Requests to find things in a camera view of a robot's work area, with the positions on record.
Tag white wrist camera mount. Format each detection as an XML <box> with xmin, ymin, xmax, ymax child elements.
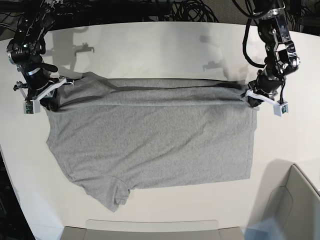
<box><xmin>13</xmin><ymin>76</ymin><xmax>75</xmax><ymax>115</ymax></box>
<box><xmin>241</xmin><ymin>89</ymin><xmax>289</xmax><ymax>117</ymax></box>

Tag beige chair back bottom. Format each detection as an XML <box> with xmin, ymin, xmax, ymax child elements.
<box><xmin>60</xmin><ymin>219</ymin><xmax>245</xmax><ymax>240</ymax></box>

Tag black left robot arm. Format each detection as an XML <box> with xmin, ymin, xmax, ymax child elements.
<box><xmin>242</xmin><ymin>0</ymin><xmax>300</xmax><ymax>107</ymax></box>

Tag black cable bundle top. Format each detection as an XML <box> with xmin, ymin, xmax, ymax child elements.
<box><xmin>139</xmin><ymin>0</ymin><xmax>221</xmax><ymax>23</ymax></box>

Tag beige partition panel right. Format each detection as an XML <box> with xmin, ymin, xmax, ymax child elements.
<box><xmin>263</xmin><ymin>164</ymin><xmax>320</xmax><ymax>240</ymax></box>

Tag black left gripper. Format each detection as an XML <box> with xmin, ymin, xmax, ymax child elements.
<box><xmin>247</xmin><ymin>71</ymin><xmax>284</xmax><ymax>108</ymax></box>

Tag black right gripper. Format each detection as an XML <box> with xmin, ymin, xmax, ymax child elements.
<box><xmin>24</xmin><ymin>66</ymin><xmax>60</xmax><ymax>112</ymax></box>

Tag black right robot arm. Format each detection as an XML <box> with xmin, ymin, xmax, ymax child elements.
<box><xmin>6</xmin><ymin>0</ymin><xmax>64</xmax><ymax>114</ymax></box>

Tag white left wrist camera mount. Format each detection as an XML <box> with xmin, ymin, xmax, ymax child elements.
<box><xmin>241</xmin><ymin>89</ymin><xmax>289</xmax><ymax>117</ymax></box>

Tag grey T-shirt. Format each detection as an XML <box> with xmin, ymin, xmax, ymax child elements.
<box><xmin>46</xmin><ymin>76</ymin><xmax>257</xmax><ymax>212</ymax></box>

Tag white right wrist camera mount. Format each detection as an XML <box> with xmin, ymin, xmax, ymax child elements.
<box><xmin>13</xmin><ymin>76</ymin><xmax>75</xmax><ymax>115</ymax></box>

